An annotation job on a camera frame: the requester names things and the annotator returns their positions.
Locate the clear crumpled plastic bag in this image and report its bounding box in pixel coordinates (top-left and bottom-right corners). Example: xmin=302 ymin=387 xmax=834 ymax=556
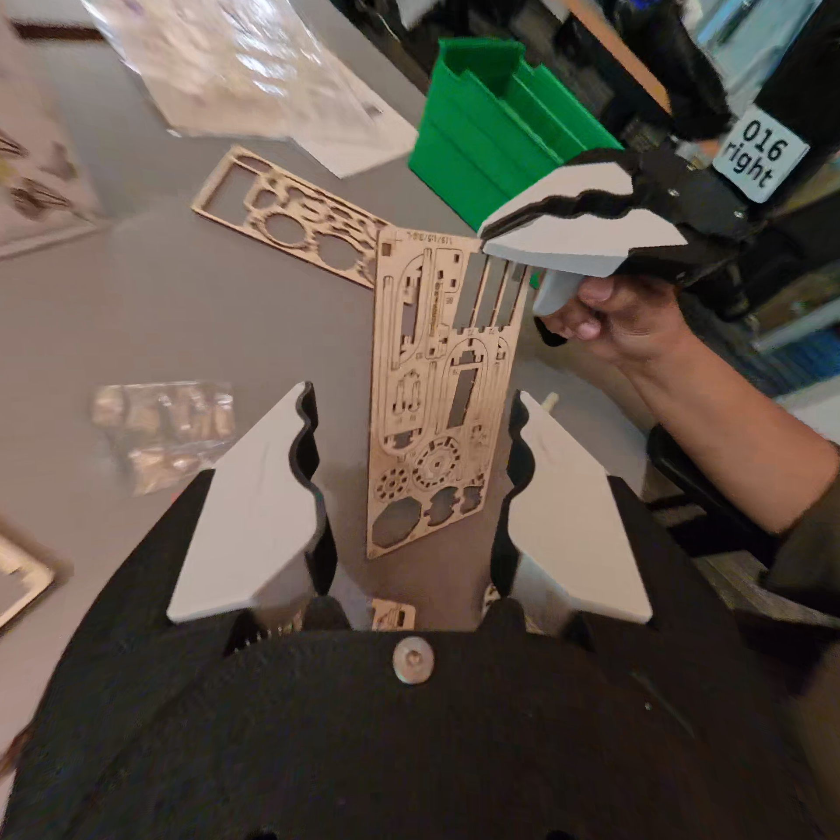
xmin=92 ymin=382 xmax=237 ymax=494

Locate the person's right hand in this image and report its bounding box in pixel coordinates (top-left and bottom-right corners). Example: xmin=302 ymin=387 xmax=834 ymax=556
xmin=538 ymin=272 xmax=700 ymax=370

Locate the standing folded instruction booklet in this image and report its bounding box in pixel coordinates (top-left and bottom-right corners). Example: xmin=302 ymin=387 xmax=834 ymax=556
xmin=0 ymin=20 xmax=109 ymax=260

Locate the white paper sheet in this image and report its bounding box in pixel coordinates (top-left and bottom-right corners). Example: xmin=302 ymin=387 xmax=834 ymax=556
xmin=282 ymin=98 xmax=420 ymax=179

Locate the wooden sheet with toothed holes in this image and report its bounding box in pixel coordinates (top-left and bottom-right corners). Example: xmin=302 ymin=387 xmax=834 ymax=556
xmin=192 ymin=146 xmax=395 ymax=290

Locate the clear sleeve with papers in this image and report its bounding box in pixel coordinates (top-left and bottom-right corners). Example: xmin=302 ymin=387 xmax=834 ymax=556
xmin=82 ymin=0 xmax=388 ymax=142

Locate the wooden sheet with rectangular slots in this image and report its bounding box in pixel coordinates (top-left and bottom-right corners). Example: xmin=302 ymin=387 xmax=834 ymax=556
xmin=366 ymin=226 xmax=530 ymax=560

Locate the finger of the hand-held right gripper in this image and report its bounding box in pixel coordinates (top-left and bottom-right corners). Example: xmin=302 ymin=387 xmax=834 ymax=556
xmin=481 ymin=209 xmax=690 ymax=278
xmin=478 ymin=159 xmax=636 ymax=240

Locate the small slotted wooden piece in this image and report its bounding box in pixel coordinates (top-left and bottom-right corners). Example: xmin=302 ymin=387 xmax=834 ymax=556
xmin=371 ymin=598 xmax=416 ymax=631

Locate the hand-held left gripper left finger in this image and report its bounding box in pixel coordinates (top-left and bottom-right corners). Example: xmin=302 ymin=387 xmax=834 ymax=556
xmin=166 ymin=381 xmax=339 ymax=631

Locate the long wooden table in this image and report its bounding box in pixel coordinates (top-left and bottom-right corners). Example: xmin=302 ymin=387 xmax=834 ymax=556
xmin=564 ymin=0 xmax=672 ymax=112

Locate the dark strip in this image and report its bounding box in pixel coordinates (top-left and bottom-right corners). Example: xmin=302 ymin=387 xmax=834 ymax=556
xmin=12 ymin=21 xmax=109 ymax=42

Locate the grey desk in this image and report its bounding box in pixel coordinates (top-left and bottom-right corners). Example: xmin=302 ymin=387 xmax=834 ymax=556
xmin=0 ymin=0 xmax=657 ymax=788

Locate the green plastic bin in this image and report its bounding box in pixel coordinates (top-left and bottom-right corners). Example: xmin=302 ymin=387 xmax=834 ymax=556
xmin=408 ymin=37 xmax=624 ymax=231

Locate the person's right forearm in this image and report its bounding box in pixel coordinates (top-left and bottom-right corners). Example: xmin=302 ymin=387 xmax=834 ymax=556
xmin=620 ymin=331 xmax=840 ymax=618

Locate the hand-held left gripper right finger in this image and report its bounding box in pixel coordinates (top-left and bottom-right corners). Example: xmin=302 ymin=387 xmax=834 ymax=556
xmin=491 ymin=390 xmax=654 ymax=634

